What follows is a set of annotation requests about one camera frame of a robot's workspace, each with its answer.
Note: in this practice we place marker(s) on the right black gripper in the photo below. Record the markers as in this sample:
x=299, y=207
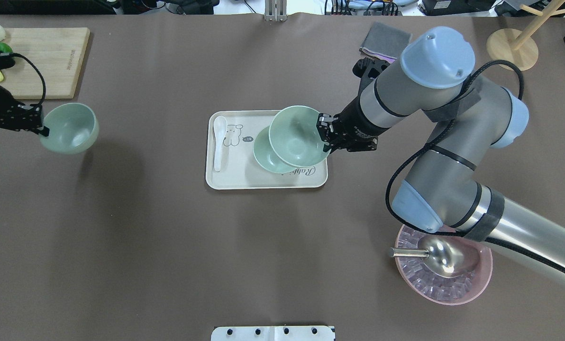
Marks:
x=355, y=121

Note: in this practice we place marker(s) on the green bowl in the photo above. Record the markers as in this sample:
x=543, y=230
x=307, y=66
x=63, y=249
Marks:
x=265, y=156
x=73, y=128
x=294, y=137

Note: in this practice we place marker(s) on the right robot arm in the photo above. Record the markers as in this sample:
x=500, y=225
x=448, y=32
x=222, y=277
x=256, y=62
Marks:
x=475, y=110

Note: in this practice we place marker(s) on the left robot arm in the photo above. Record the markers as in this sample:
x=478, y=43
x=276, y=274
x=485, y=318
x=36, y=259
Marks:
x=7, y=61

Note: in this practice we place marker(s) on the wooden cutting board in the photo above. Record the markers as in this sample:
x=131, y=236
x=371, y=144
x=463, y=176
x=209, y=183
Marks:
x=58, y=53

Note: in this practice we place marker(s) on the green lime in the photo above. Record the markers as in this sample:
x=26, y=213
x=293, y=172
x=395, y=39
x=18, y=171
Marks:
x=4, y=48

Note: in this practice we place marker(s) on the beige rectangular tray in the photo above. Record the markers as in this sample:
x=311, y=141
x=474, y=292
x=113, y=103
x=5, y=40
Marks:
x=238, y=167

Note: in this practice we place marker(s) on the grey folded cloth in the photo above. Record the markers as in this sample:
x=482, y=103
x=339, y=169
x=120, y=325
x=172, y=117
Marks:
x=384, y=42

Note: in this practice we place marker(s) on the white ceramic spoon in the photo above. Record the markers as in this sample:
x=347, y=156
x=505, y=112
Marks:
x=220, y=126

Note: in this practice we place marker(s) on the clear ice cubes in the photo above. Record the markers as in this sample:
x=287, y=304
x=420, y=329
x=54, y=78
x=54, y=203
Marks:
x=426, y=282

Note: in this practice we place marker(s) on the metal ice scoop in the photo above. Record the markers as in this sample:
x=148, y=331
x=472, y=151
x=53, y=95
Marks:
x=443, y=255

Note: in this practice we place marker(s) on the wooden stand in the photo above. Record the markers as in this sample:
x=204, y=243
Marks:
x=517, y=46

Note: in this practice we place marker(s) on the pink bowl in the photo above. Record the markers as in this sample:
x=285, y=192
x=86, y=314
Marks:
x=481, y=278

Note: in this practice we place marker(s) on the metal bracket at top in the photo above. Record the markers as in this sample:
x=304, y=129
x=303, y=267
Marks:
x=275, y=10

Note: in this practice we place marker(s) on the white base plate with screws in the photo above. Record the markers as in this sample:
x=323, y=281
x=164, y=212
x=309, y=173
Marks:
x=274, y=333

